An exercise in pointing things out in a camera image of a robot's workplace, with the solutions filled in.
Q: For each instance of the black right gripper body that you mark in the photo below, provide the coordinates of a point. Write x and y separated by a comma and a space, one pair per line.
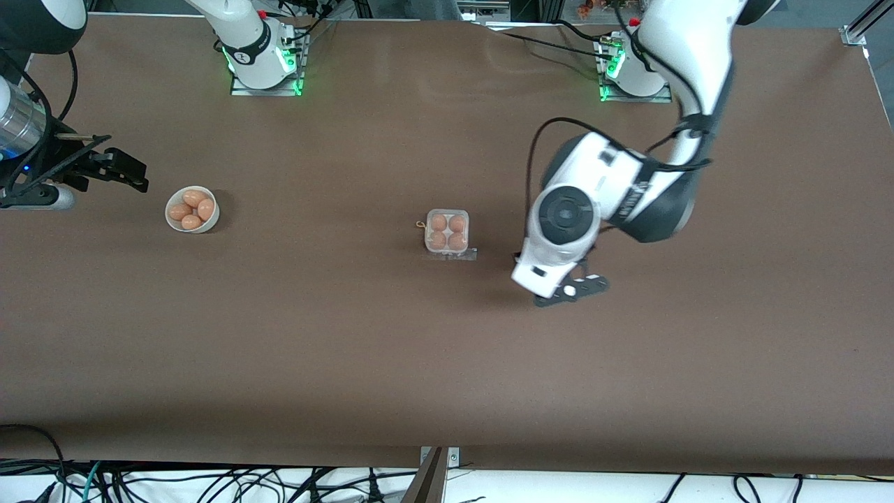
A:
61, 165

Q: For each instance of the brown egg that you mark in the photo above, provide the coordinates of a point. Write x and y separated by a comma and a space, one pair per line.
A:
206, 209
191, 222
180, 212
438, 222
194, 198
438, 240
457, 223
457, 241

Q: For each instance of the clear plastic egg box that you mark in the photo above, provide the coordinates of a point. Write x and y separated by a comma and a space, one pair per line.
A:
447, 212

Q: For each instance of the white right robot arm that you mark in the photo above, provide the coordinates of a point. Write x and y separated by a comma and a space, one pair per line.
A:
244, 42

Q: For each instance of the clear tape strip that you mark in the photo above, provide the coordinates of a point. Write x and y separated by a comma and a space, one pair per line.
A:
469, 256

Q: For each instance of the white round bowl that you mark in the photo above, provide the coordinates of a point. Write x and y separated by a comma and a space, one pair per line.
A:
204, 226

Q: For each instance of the small orange object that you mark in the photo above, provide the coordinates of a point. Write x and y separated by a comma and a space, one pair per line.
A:
585, 8

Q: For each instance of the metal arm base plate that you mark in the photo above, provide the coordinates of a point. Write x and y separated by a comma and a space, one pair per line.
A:
607, 96
297, 87

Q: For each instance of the small metal table bracket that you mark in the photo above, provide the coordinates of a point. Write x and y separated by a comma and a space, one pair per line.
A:
454, 457

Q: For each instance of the aluminium frame profile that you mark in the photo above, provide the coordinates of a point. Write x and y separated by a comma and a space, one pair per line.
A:
866, 24

